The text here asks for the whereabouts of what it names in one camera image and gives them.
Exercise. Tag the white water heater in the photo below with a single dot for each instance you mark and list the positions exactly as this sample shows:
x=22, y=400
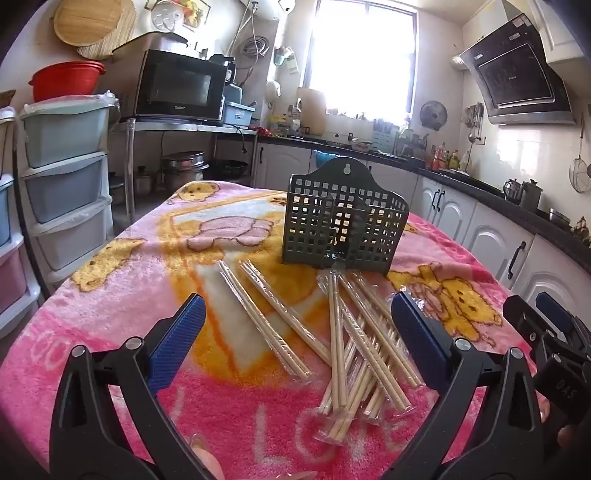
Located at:
x=268, y=7

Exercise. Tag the pink printed bear blanket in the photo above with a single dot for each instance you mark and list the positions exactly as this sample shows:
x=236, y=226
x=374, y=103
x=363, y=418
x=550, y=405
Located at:
x=138, y=286

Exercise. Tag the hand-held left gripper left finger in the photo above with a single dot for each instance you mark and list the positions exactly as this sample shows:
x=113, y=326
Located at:
x=180, y=337

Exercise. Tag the metal shelf table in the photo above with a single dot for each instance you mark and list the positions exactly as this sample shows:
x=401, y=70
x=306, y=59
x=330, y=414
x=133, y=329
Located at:
x=184, y=125

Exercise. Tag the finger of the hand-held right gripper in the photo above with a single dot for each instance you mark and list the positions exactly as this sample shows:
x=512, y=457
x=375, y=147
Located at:
x=521, y=314
x=554, y=310

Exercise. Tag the blue hanging item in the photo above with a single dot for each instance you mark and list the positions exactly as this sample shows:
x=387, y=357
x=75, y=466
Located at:
x=323, y=159

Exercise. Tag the bright kitchen window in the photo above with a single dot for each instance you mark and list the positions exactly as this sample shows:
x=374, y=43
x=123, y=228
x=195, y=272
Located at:
x=364, y=55

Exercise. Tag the light blue knife block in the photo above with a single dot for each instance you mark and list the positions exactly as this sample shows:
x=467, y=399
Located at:
x=383, y=138

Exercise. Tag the dark green utensil basket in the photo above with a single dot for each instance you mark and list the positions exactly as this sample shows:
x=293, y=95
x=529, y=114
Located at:
x=330, y=173

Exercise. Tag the pile of chopsticks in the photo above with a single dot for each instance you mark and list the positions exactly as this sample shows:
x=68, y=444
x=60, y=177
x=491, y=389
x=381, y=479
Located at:
x=337, y=332

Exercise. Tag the person's right hand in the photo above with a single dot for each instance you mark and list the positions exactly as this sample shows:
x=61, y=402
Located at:
x=567, y=438

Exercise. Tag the person's left hand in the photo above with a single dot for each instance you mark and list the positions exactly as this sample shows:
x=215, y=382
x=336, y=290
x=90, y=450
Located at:
x=210, y=464

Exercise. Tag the steel bowl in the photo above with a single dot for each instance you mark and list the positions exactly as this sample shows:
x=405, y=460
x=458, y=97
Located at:
x=559, y=218

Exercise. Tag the round bamboo board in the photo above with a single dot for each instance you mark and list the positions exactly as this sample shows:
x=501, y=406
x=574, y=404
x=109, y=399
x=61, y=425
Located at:
x=117, y=46
x=87, y=21

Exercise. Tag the white round container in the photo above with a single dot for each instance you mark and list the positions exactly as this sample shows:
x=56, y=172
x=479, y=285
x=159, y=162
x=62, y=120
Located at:
x=273, y=94

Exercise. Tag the blue plastic bin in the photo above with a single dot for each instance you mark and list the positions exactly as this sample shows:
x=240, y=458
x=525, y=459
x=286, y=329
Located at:
x=238, y=114

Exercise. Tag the small wall fan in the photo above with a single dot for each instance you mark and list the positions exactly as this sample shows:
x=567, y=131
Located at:
x=433, y=115

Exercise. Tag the black wok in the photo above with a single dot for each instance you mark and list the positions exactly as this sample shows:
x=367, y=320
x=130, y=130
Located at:
x=226, y=167

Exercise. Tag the steel mesh strainer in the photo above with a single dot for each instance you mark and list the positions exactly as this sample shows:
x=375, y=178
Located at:
x=577, y=171

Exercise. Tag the black microwave oven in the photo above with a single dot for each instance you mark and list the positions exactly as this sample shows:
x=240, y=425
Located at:
x=180, y=85

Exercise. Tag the row of condiment bottles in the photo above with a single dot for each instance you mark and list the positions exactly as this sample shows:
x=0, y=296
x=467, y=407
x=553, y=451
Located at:
x=445, y=159

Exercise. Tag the ginger roots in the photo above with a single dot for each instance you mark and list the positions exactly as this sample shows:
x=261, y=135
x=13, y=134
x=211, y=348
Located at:
x=581, y=227

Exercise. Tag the black range hood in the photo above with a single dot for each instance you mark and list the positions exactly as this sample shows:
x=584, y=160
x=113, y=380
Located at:
x=517, y=78

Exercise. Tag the pink white plastic drawer tower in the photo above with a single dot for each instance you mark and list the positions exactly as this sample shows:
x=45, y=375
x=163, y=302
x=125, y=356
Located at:
x=9, y=277

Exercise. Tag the pastel plastic drawer tower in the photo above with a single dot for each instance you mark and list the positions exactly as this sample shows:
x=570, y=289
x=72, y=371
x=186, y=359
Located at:
x=64, y=184

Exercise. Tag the stacked steel pots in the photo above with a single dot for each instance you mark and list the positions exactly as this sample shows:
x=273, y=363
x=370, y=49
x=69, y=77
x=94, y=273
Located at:
x=182, y=168

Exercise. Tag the light blue plastic container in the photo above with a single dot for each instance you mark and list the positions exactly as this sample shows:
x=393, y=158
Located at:
x=232, y=93

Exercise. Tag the translucent water jug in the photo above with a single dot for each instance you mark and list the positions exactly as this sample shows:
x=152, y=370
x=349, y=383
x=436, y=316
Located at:
x=310, y=113

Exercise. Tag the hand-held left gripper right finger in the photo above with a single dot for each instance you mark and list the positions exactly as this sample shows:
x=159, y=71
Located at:
x=415, y=332

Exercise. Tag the red plastic basin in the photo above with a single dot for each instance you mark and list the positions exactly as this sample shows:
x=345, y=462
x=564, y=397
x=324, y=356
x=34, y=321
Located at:
x=64, y=81

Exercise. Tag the white upper cabinet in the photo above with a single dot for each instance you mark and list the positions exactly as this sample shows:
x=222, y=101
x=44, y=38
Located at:
x=558, y=27

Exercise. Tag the hanging kitchen utensils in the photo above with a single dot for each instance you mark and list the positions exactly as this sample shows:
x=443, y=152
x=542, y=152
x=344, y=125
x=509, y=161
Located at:
x=474, y=120

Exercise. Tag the black electric kettle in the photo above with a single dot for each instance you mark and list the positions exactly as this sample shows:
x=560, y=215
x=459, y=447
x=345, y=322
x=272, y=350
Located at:
x=221, y=67

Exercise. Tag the steel teapot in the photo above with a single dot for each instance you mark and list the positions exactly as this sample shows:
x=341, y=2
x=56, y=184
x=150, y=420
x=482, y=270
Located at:
x=512, y=190

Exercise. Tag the silver exhaust duct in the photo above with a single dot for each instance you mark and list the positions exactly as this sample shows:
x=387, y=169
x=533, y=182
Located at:
x=458, y=62

